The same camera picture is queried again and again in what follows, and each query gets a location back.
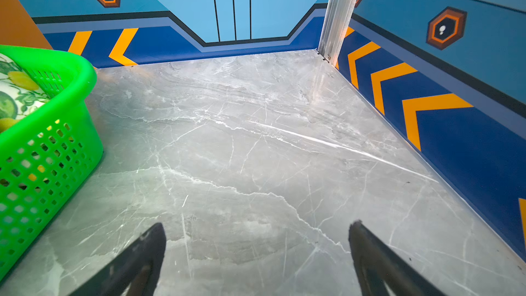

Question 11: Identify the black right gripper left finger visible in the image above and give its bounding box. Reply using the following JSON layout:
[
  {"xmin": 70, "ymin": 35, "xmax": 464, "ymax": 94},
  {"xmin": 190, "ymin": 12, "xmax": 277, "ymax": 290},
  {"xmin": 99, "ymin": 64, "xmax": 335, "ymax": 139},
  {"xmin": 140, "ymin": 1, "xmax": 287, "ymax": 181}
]
[{"xmin": 71, "ymin": 223, "xmax": 167, "ymax": 295}]

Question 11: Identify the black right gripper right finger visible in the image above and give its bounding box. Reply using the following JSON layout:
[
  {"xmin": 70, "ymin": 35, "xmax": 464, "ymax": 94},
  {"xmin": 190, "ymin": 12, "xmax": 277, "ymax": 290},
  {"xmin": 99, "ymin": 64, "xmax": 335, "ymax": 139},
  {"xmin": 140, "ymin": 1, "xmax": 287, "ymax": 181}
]
[{"xmin": 349, "ymin": 220, "xmax": 444, "ymax": 295}]

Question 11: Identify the green plastic basket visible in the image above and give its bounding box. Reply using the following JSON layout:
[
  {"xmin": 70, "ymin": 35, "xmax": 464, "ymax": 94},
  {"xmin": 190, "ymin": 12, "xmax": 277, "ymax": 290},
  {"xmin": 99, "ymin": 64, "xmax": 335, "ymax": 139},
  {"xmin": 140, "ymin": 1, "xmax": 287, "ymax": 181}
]
[{"xmin": 1, "ymin": 45, "xmax": 104, "ymax": 277}]

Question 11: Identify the lemon print skirt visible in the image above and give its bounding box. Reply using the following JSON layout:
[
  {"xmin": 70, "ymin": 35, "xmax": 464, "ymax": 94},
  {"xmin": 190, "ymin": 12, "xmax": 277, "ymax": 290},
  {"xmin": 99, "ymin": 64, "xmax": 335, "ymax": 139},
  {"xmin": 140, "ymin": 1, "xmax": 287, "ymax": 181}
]
[{"xmin": 1, "ymin": 54, "xmax": 50, "ymax": 133}]

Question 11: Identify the aluminium corner post right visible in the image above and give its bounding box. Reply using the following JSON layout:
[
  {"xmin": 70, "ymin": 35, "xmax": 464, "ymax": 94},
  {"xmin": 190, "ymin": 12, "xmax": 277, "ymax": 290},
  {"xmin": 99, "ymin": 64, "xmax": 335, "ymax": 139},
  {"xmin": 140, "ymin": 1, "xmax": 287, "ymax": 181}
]
[{"xmin": 317, "ymin": 0, "xmax": 357, "ymax": 67}]

